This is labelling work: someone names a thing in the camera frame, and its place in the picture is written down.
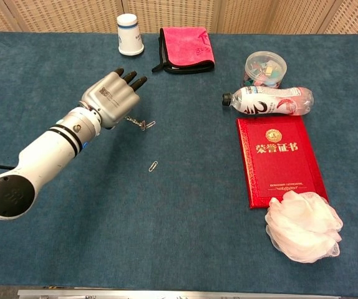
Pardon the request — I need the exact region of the red certificate folder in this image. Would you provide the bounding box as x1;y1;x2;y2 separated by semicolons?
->
236;115;329;210

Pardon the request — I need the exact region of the silver metal ball chain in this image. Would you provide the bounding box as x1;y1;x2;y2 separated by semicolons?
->
123;115;145;126

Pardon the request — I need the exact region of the pink folded microfibre cloth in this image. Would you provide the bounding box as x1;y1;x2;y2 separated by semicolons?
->
151;27;216;75

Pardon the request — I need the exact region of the blue felt table cover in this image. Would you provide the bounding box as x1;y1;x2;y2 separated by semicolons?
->
0;30;358;297

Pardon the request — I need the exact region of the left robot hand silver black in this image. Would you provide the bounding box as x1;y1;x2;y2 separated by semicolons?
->
80;67;148;130

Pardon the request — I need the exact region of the white paper cup blue print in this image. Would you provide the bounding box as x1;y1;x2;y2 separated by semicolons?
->
117;13;145;57

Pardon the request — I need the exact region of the white mesh bath pouf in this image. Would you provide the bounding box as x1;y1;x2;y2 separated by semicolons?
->
264;191;344;264

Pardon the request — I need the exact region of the woven wicker folding screen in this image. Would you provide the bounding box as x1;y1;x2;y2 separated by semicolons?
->
0;0;358;35

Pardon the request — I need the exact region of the clear jar of binder clips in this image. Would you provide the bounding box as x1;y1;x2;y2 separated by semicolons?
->
244;50;288;90

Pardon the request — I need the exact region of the aluminium profile rail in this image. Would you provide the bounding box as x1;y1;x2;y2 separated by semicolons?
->
17;289;342;299

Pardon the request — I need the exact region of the clear plastic drink bottle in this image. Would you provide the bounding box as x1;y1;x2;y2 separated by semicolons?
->
221;86;315;116

